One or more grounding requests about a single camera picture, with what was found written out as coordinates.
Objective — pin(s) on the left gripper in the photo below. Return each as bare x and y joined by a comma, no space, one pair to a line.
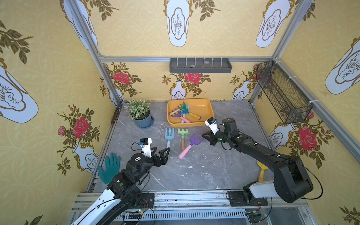
154,159

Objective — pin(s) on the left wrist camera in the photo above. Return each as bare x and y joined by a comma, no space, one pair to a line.
145,144

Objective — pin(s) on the light blue hand fork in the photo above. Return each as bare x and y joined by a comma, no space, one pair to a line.
169,135

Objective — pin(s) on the dark green hand rake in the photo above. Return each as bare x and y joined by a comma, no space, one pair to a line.
179,109

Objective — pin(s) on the yellow storage tray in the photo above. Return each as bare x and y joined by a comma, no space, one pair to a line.
199,106

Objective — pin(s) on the potted green plant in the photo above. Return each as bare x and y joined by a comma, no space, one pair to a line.
139,111

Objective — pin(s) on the purple fork pink handle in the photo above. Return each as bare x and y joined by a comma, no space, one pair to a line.
194,140

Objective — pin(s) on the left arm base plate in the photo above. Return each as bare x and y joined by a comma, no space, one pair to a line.
144,200

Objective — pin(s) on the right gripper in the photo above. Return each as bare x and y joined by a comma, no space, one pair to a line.
214,136

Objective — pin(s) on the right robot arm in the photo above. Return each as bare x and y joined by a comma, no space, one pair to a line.
291,180

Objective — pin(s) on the blue rake yellow handle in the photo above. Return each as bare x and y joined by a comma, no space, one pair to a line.
192,114

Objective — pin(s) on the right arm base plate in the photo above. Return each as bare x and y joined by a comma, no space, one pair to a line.
239,199

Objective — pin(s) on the purple rake pink handle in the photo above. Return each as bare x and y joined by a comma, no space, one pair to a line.
179,115

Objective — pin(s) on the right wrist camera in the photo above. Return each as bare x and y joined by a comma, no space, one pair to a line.
212,124

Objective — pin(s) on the green rubber glove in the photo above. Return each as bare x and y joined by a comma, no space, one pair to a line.
112,168

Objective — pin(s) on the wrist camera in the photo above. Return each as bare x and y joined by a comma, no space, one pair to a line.
145,144
212,124

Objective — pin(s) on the light green hand rake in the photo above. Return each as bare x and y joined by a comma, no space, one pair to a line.
182,132

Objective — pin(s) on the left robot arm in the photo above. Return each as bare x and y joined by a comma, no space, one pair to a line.
122,192

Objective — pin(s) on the black wire mesh basket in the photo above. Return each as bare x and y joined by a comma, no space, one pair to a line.
288,100

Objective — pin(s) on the yellow toy shovel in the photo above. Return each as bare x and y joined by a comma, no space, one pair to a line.
262,171

